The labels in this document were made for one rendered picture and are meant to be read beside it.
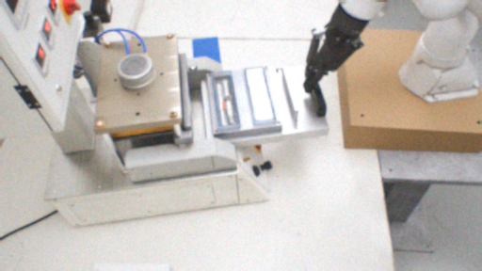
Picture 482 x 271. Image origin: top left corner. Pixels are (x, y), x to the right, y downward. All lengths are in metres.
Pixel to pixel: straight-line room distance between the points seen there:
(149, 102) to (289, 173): 0.48
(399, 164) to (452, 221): 0.90
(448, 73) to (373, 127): 0.25
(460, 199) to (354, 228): 1.13
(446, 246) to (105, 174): 1.52
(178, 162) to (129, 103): 0.17
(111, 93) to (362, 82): 0.71
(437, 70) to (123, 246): 0.95
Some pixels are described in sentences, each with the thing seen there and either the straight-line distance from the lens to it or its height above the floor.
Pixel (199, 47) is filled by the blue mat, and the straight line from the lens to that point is 1.52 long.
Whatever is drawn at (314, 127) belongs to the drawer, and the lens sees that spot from 0.98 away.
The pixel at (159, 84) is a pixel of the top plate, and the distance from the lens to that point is 0.90.
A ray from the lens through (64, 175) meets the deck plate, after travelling 1.05.
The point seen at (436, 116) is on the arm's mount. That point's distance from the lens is 1.23.
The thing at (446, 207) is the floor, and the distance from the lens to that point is 2.12.
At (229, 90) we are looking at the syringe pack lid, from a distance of 1.00.
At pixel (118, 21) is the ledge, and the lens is 1.65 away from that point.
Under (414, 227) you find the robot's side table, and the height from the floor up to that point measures 0.01.
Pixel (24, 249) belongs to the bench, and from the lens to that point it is 1.22.
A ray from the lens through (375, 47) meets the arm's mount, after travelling 1.35.
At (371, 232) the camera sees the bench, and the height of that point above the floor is 0.75.
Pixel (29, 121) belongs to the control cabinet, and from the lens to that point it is 0.82.
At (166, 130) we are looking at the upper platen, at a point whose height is 1.03.
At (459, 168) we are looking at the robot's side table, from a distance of 1.29.
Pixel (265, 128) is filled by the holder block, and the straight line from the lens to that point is 0.94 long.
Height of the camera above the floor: 1.74
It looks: 54 degrees down
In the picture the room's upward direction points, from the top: 5 degrees counter-clockwise
